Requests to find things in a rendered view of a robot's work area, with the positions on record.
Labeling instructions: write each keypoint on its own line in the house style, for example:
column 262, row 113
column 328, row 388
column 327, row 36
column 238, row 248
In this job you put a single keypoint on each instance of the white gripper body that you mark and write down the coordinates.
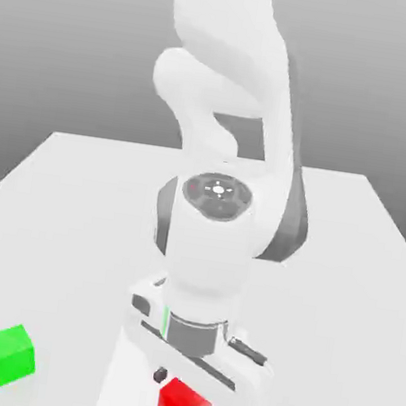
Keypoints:
column 200, row 375

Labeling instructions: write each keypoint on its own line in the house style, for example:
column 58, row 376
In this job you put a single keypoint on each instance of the small red cube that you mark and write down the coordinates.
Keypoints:
column 181, row 405

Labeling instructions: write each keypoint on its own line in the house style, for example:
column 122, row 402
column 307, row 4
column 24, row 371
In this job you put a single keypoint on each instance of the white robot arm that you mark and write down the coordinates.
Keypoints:
column 206, row 254

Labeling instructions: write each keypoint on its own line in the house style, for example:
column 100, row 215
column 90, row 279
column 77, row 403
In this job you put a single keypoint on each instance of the small green cube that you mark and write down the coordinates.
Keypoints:
column 10, row 356

